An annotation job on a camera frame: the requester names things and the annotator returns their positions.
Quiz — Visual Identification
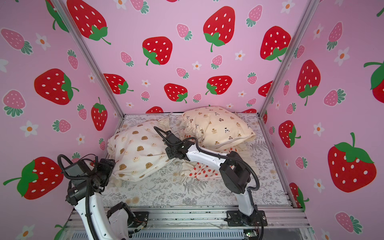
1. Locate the white pillow brown bear print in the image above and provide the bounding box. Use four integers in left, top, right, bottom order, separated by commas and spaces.
107, 118, 172, 182

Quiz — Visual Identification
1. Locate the strawberry print ruffled pillow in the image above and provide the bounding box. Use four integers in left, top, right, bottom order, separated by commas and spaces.
180, 143, 260, 183

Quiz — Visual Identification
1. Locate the cream bear print pillow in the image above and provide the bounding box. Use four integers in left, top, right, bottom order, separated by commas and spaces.
181, 106, 256, 151

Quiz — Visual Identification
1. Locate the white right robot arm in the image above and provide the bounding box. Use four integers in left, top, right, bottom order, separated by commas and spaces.
159, 131, 260, 217

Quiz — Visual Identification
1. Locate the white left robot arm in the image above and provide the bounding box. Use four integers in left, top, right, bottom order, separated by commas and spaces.
62, 159, 135, 240

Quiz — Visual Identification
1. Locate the fern print table mat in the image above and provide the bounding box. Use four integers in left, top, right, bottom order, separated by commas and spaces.
103, 114, 291, 207

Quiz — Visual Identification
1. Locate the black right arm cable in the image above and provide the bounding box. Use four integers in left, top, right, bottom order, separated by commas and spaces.
153, 125, 261, 193

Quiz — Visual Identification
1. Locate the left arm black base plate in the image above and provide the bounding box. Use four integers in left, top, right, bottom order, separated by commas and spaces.
128, 211, 149, 229

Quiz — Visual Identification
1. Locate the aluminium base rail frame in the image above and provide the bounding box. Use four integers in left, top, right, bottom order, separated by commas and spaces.
61, 206, 316, 240

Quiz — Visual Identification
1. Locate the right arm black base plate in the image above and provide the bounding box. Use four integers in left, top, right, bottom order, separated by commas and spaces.
225, 211, 268, 227

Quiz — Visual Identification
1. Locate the left aluminium corner post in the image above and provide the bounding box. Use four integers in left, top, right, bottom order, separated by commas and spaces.
52, 0, 125, 119

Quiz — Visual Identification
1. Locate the aluminium corner post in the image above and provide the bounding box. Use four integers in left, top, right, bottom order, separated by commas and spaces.
258, 0, 320, 120
52, 0, 125, 119

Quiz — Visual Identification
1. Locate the right aluminium corner post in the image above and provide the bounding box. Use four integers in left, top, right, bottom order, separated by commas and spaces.
258, 0, 320, 120

